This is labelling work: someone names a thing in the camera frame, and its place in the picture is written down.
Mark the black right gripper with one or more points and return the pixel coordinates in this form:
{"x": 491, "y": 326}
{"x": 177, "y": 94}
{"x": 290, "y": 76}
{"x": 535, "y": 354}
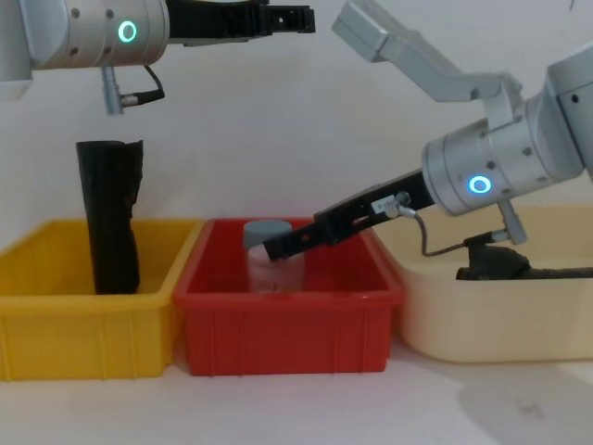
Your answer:
{"x": 370, "y": 208}

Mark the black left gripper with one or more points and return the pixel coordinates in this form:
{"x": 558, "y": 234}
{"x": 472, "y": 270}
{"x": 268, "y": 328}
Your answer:
{"x": 204, "y": 21}

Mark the white bottle with grey cap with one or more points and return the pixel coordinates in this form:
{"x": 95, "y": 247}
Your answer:
{"x": 278, "y": 273}

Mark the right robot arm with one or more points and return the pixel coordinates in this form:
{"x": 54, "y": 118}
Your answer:
{"x": 505, "y": 157}

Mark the red plastic bin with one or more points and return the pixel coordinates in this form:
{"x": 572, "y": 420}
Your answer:
{"x": 287, "y": 329}

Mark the black upright rolled bag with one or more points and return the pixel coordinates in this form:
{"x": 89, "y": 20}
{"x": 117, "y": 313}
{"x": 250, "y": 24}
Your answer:
{"x": 113, "y": 222}

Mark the black crumpled item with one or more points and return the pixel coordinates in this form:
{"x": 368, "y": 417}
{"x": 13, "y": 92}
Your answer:
{"x": 495, "y": 269}

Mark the cream plastic basin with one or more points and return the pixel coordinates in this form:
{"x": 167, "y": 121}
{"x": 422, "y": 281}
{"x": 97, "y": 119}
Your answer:
{"x": 491, "y": 320}

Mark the yellow plastic bin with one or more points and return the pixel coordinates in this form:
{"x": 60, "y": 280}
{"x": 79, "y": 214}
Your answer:
{"x": 69, "y": 334}

